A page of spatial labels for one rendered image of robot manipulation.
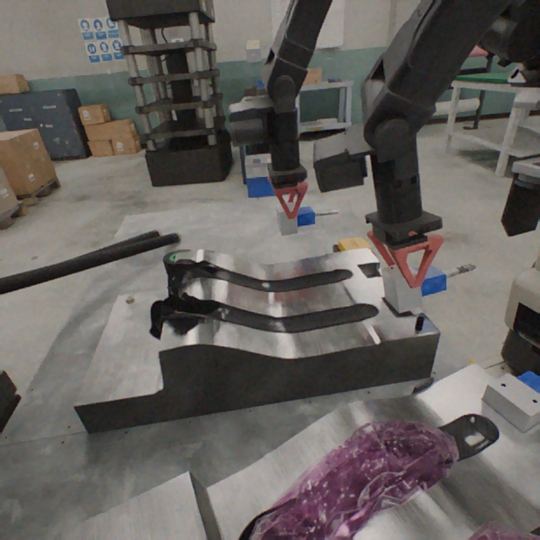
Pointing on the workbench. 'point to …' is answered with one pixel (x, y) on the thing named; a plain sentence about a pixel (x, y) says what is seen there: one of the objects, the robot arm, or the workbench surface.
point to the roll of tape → (172, 259)
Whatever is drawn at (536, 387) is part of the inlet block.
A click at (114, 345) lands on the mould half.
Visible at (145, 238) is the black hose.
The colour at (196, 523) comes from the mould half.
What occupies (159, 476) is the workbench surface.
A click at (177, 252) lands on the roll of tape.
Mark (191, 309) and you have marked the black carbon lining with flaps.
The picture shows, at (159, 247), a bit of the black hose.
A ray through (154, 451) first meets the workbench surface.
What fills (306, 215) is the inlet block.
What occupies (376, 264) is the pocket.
